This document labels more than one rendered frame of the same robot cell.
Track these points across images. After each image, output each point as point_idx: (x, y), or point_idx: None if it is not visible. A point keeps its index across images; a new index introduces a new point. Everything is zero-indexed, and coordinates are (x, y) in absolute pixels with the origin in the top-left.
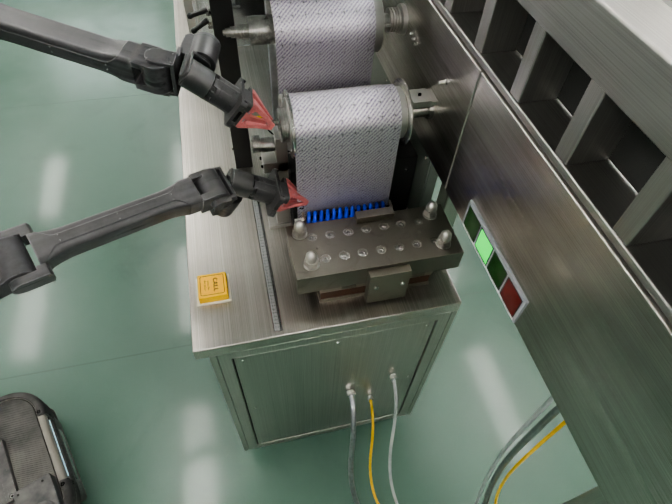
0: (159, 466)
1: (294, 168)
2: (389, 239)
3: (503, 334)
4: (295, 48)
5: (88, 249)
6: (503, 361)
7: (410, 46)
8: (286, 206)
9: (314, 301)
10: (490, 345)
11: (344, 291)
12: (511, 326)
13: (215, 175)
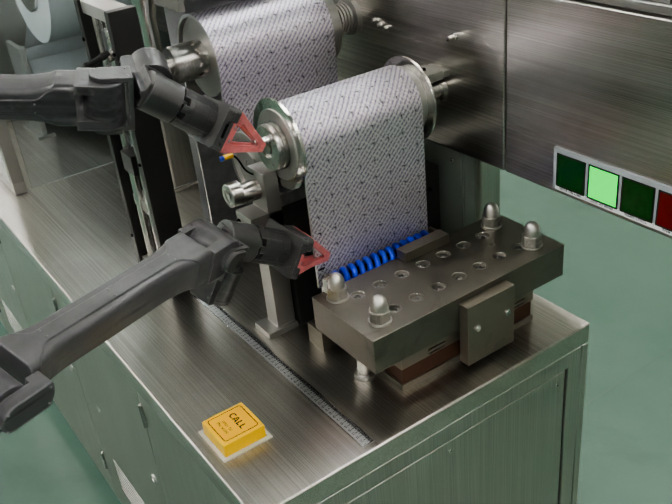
0: None
1: (289, 221)
2: (461, 263)
3: (624, 465)
4: (242, 66)
5: (80, 354)
6: (648, 501)
7: (375, 38)
8: (304, 265)
9: (394, 393)
10: (616, 487)
11: (431, 359)
12: (627, 450)
13: (211, 225)
